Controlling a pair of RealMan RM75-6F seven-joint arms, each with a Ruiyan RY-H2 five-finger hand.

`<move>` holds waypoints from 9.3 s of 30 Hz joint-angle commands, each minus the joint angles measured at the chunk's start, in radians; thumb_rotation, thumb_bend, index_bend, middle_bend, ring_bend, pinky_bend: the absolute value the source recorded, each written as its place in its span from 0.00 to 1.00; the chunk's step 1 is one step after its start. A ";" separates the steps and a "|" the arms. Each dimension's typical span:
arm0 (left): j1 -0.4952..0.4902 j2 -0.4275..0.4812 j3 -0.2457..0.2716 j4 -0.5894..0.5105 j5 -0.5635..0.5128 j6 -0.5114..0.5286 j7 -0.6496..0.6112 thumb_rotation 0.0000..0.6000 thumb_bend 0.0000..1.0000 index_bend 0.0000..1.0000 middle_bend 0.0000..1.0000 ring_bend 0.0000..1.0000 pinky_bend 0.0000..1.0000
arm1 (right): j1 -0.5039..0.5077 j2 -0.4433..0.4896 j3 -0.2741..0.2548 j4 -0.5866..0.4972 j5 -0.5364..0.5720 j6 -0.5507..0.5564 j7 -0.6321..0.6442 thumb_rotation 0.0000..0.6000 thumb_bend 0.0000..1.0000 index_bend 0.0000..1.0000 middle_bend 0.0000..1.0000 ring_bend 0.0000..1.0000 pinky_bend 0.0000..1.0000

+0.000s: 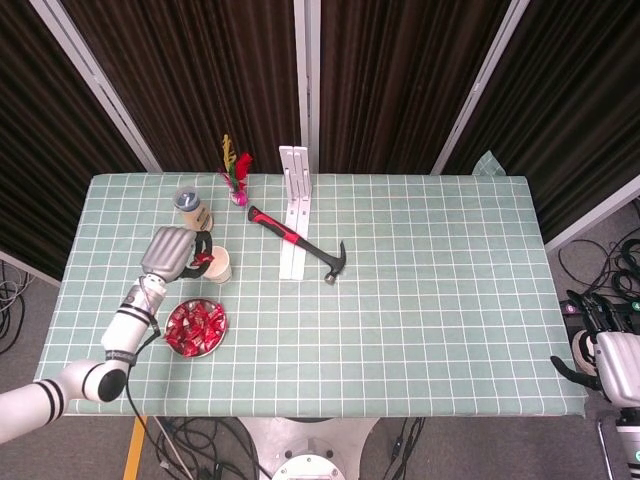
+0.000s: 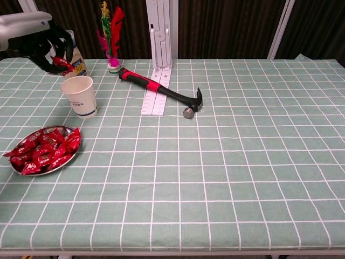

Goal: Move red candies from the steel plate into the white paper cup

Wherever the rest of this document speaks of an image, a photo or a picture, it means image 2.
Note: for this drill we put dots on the round metal plate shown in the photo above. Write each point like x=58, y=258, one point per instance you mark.
x=62, y=130

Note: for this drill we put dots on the colourful feather shuttlecock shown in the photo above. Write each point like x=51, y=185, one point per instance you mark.
x=113, y=62

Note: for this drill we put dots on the white metal frame post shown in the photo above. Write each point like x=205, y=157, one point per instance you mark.
x=27, y=5
x=175, y=27
x=280, y=29

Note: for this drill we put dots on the white paper cup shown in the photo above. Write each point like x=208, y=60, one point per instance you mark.
x=81, y=102

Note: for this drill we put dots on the white folding stand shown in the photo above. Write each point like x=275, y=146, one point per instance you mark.
x=157, y=105

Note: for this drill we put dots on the red black claw hammer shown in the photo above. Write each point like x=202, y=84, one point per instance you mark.
x=151, y=85

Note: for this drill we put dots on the red candy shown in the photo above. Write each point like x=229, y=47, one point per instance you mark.
x=14, y=153
x=72, y=140
x=62, y=63
x=30, y=167
x=59, y=160

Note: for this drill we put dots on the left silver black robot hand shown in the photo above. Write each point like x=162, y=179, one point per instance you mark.
x=24, y=24

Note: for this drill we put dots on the green checked tablecloth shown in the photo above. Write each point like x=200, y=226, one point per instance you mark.
x=215, y=162

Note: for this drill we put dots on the beige dressing bottle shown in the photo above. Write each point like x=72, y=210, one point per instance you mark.
x=79, y=64

